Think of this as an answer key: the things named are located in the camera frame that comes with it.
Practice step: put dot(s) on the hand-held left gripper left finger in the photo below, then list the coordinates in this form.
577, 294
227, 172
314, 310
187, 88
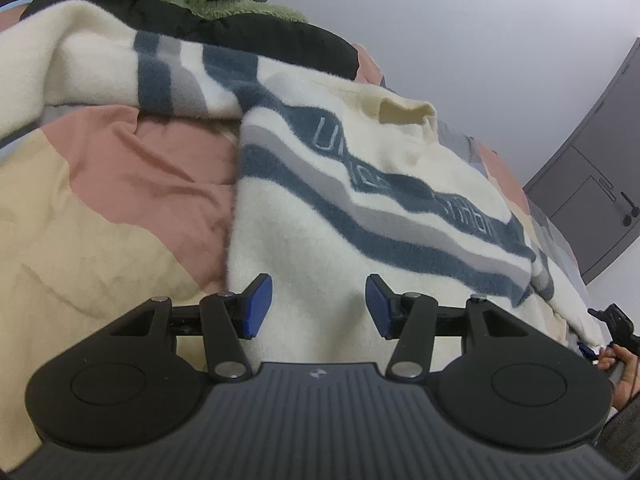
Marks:
257, 305

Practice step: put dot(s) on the black puffer jacket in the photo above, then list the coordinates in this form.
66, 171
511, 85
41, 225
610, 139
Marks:
300, 45

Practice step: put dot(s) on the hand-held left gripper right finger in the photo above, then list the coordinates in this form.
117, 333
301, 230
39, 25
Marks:
380, 305

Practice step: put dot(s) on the cream striped sweater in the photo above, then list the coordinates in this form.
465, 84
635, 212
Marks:
400, 170

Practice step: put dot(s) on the grey door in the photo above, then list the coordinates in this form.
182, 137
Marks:
590, 185

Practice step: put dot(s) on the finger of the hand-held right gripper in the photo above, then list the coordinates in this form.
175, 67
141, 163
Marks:
589, 350
612, 317

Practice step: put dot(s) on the person's right hand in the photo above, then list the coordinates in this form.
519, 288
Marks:
607, 357

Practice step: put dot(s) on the patchwork quilt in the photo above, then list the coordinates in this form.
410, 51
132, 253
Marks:
125, 185

